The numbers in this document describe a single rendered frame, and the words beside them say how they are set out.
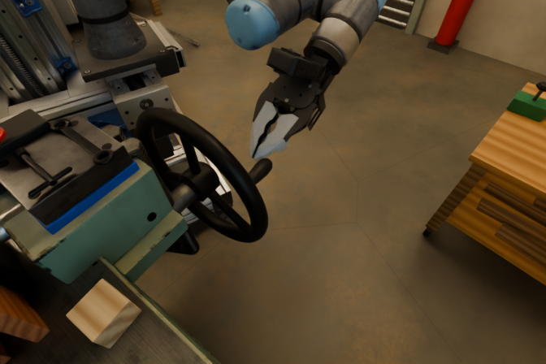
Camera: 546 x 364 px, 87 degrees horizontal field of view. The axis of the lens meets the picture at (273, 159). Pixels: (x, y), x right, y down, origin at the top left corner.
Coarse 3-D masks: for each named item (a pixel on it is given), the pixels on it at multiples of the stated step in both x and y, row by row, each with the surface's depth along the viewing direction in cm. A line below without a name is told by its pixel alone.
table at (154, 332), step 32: (160, 224) 38; (128, 256) 35; (32, 288) 30; (64, 288) 30; (128, 288) 30; (64, 320) 28; (160, 320) 28; (32, 352) 26; (64, 352) 26; (96, 352) 26; (128, 352) 26; (160, 352) 26; (192, 352) 26
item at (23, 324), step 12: (0, 288) 26; (0, 300) 24; (12, 300) 26; (24, 300) 29; (0, 312) 22; (12, 312) 24; (24, 312) 26; (36, 312) 28; (0, 324) 23; (12, 324) 24; (24, 324) 25; (36, 324) 26; (24, 336) 25; (36, 336) 26
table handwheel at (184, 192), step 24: (144, 120) 44; (168, 120) 40; (192, 120) 40; (144, 144) 52; (192, 144) 39; (216, 144) 38; (168, 168) 59; (192, 168) 46; (240, 168) 39; (192, 192) 48; (216, 192) 50; (240, 192) 40; (216, 216) 59; (240, 216) 51; (264, 216) 43; (240, 240) 53
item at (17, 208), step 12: (0, 216) 29; (12, 216) 29; (0, 228) 28; (0, 240) 28; (0, 252) 29; (0, 264) 26; (12, 264) 28; (0, 276) 26; (12, 276) 27; (24, 276) 29; (12, 288) 28; (24, 288) 29
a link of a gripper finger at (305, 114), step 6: (312, 102) 44; (306, 108) 44; (312, 108) 44; (294, 114) 44; (300, 114) 44; (306, 114) 44; (312, 114) 44; (300, 120) 44; (306, 120) 44; (294, 126) 44; (300, 126) 44; (306, 126) 45; (288, 132) 44; (294, 132) 44; (288, 138) 45
